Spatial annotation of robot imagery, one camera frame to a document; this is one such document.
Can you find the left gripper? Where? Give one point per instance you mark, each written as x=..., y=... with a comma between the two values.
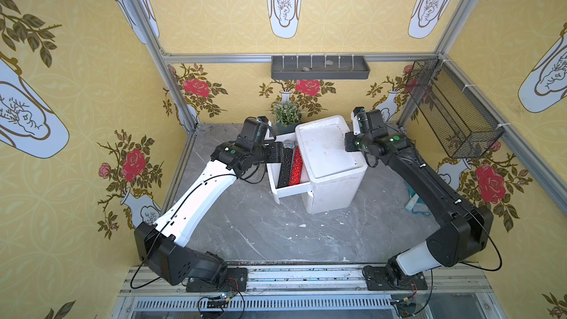
x=275, y=151

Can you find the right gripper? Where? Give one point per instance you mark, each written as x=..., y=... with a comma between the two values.
x=351, y=142

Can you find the black glitter microphone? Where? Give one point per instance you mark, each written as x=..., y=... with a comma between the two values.
x=286, y=164

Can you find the red glitter microphone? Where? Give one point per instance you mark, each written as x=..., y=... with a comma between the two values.
x=297, y=167

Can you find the white drawer cabinet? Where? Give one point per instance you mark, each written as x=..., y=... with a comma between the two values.
x=334, y=174

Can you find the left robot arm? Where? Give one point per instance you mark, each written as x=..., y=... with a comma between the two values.
x=163, y=245

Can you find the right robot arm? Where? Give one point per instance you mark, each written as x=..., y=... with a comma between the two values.
x=464, y=229

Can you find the small potted green plant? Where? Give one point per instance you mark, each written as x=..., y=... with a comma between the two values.
x=287, y=116

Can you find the teal plastic rack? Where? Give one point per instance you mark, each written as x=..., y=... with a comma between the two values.
x=415, y=203

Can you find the grey wall shelf tray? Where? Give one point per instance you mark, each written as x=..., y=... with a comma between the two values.
x=319, y=67

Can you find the black wire mesh basket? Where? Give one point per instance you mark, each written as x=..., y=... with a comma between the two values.
x=462, y=124

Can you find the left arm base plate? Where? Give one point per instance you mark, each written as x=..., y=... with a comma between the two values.
x=233, y=279

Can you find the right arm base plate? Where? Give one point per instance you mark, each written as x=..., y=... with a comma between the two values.
x=385, y=278

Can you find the aluminium front rail frame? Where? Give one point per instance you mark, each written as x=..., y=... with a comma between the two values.
x=457, y=292

